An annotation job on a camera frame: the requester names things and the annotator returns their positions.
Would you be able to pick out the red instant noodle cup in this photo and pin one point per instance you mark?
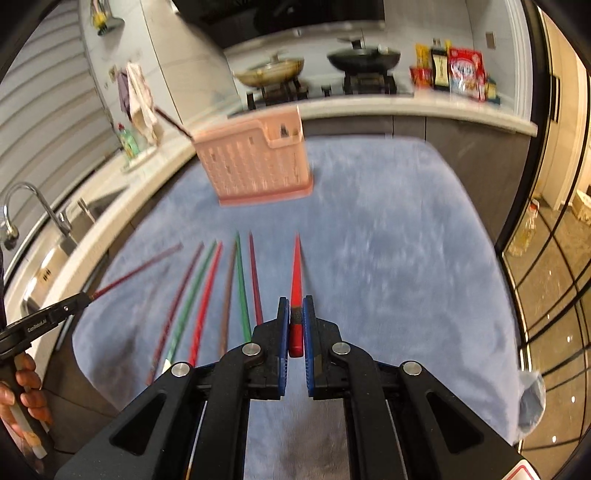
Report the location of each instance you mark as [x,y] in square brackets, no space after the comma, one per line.
[421,78]

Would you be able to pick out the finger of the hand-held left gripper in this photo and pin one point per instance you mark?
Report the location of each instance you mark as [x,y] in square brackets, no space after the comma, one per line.
[74,304]

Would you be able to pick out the pink perforated utensil holder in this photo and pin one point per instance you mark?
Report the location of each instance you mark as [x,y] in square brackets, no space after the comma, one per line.
[258,161]

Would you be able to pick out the purple hanging cloth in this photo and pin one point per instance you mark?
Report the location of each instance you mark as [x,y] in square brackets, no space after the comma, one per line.
[123,92]

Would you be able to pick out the window blind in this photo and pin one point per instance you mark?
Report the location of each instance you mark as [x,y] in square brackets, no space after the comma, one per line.
[51,83]

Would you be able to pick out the green chopstick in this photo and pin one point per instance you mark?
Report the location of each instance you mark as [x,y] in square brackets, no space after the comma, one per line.
[241,286]

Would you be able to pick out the plastic oil bottle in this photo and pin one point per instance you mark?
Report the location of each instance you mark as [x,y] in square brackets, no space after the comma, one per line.
[524,230]

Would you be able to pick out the wall socket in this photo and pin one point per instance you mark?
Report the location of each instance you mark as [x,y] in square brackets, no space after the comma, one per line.
[490,40]

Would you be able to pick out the beige hanging cloth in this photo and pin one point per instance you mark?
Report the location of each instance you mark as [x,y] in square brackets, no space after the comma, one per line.
[141,101]

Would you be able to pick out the black range hood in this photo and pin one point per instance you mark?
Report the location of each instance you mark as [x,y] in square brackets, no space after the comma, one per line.
[277,18]

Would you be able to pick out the brown chopstick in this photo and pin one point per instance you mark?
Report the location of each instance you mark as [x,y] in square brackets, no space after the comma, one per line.
[229,300]

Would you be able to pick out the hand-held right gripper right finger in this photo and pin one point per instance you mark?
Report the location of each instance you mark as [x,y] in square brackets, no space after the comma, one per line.
[308,341]

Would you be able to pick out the metal kitchen faucet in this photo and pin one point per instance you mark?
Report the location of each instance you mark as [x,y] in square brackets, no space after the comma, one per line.
[64,228]

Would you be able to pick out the dark packet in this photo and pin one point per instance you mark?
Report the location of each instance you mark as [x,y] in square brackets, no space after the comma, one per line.
[440,67]

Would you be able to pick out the green dish soap bottle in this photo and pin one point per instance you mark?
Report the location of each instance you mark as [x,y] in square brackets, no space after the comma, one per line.
[129,143]

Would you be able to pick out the small metal tap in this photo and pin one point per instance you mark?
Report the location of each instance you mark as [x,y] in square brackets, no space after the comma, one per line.
[85,210]

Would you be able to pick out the red snack bag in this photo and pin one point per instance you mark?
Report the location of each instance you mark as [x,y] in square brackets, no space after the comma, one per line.
[465,74]

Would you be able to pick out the person's left hand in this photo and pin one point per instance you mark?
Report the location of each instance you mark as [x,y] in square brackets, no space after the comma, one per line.
[27,381]

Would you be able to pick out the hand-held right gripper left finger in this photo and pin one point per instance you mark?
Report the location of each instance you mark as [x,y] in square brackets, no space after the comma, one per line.
[284,341]

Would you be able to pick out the black frying pan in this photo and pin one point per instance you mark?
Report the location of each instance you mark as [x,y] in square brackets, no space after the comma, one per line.
[364,60]

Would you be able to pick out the black gas stove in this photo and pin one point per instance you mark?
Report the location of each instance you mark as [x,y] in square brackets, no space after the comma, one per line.
[318,90]

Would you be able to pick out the wok with lid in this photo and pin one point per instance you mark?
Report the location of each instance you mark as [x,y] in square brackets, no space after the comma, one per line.
[270,71]

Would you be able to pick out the red green chopsticks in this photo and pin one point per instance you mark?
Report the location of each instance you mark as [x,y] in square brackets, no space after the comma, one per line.
[191,300]

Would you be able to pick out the blue plush blanket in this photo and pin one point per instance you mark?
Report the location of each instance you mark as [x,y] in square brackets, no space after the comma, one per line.
[392,254]

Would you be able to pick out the yellow packet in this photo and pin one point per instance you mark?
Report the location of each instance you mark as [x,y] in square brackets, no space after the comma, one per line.
[422,55]

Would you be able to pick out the black framed glass door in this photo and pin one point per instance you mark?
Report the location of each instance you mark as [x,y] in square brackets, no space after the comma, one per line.
[535,138]

